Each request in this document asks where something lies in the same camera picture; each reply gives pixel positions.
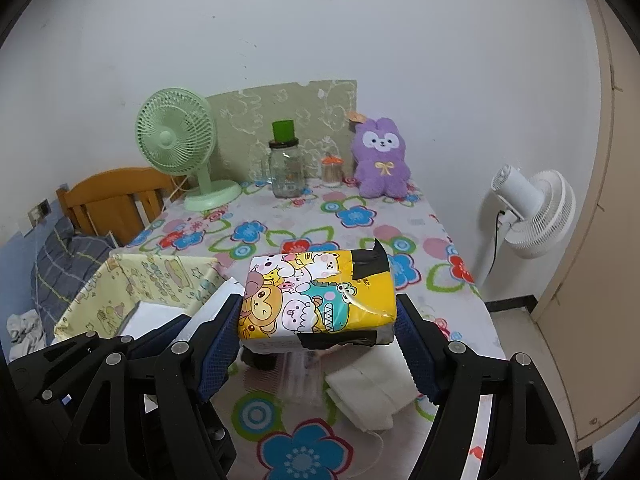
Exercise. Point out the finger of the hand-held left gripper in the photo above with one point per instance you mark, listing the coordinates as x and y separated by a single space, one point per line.
160 335
37 385

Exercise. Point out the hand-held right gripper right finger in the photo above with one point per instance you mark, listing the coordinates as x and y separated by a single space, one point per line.
415 355

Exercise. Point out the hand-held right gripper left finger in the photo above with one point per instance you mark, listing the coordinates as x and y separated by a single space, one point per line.
220 345

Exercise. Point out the white flat pack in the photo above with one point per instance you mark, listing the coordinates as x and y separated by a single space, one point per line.
215 302

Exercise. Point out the white cloth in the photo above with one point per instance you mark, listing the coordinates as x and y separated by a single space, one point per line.
22 330
370 390

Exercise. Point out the yellow fabric storage box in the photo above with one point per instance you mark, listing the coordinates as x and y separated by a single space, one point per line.
150 275

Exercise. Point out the clear plastic packet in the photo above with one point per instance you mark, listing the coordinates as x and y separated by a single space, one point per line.
300 380

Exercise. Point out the cartoon print tissue pack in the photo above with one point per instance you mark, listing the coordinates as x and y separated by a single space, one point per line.
310 295

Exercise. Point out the white crumpled cloth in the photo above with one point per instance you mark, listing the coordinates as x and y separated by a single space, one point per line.
22 330

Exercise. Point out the grey plaid pillow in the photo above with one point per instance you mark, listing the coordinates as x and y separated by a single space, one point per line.
65 260

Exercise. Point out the glass jar with green lid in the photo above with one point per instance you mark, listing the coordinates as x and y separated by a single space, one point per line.
286 175

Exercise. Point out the white standing fan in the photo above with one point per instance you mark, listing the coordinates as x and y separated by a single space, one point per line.
545 215

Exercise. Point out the purple plush bunny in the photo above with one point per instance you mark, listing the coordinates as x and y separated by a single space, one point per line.
380 160

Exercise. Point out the green desk fan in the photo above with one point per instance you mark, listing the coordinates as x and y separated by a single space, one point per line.
170 135

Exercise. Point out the small jar with orange lid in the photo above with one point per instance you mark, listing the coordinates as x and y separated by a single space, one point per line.
332 172

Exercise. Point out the beige door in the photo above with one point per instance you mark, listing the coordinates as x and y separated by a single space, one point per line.
600 210

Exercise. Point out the green patterned board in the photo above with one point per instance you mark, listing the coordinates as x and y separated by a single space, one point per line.
300 105

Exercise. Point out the wall socket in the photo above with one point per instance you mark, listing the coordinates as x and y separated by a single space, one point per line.
40 210

